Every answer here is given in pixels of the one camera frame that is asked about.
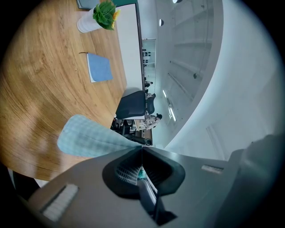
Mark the blue notebook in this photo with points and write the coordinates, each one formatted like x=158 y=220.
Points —
x=100 y=67

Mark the potted sunflower plant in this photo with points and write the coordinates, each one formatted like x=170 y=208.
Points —
x=98 y=16

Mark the green board panel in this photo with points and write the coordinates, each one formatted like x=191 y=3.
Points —
x=124 y=1

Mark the black mesh office chair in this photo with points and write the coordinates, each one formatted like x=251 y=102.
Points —
x=151 y=105

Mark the round ceiling lamp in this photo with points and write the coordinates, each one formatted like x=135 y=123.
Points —
x=161 y=22

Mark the white shelving unit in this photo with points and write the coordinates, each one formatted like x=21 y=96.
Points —
x=149 y=52

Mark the white board panel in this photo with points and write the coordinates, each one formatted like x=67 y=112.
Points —
x=129 y=44

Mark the light teal printed pouch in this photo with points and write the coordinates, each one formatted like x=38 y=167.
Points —
x=89 y=135

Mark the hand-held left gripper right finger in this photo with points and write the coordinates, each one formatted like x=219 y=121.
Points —
x=196 y=191

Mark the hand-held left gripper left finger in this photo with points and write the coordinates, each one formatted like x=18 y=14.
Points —
x=93 y=196

